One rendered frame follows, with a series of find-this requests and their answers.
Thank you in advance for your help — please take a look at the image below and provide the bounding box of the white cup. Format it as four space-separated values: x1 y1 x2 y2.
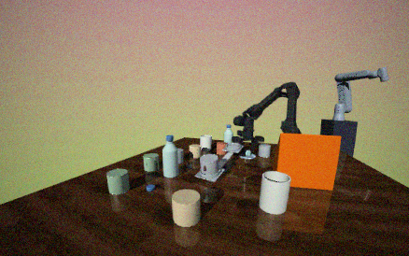
200 135 212 151
259 171 291 215
258 144 271 158
200 154 219 175

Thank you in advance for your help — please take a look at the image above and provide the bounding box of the white bottle with blue cap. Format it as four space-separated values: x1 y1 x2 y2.
162 135 179 178
224 124 233 144

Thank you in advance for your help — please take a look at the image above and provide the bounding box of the beige cylinder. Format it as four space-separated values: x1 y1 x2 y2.
172 190 200 227
190 144 202 159

